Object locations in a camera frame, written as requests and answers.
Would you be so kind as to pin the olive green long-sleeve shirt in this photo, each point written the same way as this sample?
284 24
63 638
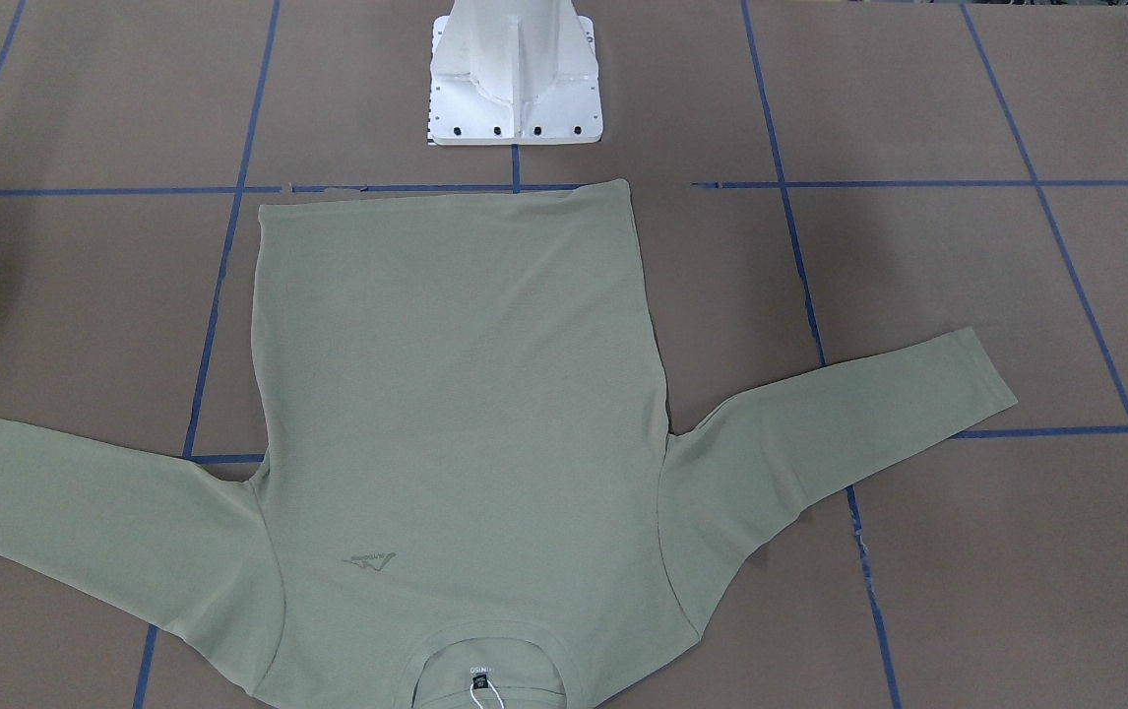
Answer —
470 496

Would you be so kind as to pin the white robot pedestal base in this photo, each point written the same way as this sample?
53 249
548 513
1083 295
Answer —
513 73

